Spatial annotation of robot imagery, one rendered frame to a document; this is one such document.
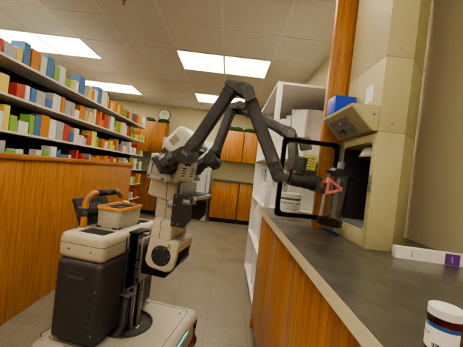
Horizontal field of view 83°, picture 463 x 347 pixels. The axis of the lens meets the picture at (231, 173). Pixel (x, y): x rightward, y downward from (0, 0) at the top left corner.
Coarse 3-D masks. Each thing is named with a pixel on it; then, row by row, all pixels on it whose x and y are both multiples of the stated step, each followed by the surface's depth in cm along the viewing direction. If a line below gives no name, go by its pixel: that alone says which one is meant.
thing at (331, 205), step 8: (328, 176) 110; (336, 176) 107; (344, 176) 106; (344, 184) 106; (336, 192) 106; (344, 192) 107; (328, 200) 108; (336, 200) 106; (344, 200) 108; (320, 208) 111; (328, 208) 107; (336, 208) 106; (320, 216) 110; (328, 216) 107; (336, 216) 106
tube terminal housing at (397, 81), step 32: (384, 64) 105; (416, 64) 108; (352, 96) 131; (384, 96) 104; (416, 96) 113; (384, 128) 104; (416, 128) 118; (384, 160) 104; (384, 192) 105; (384, 224) 105
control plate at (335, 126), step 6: (336, 120) 124; (342, 120) 118; (348, 120) 114; (330, 126) 133; (336, 126) 127; (342, 126) 122; (348, 126) 118; (336, 132) 132; (342, 132) 126; (348, 132) 121; (354, 132) 117
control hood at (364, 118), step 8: (352, 104) 104; (360, 104) 104; (336, 112) 119; (344, 112) 112; (352, 112) 107; (360, 112) 104; (368, 112) 104; (376, 112) 104; (328, 120) 131; (352, 120) 112; (360, 120) 106; (368, 120) 104; (376, 120) 104; (360, 128) 110; (368, 128) 105; (376, 128) 104; (336, 136) 135; (344, 136) 127; (352, 136) 123
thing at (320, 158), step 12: (288, 144) 132; (300, 144) 132; (288, 156) 132; (312, 156) 133; (324, 156) 134; (312, 168) 133; (324, 168) 134; (276, 192) 132; (288, 192) 132; (300, 192) 133; (312, 192) 134; (288, 204) 132; (300, 204) 133; (312, 204) 134
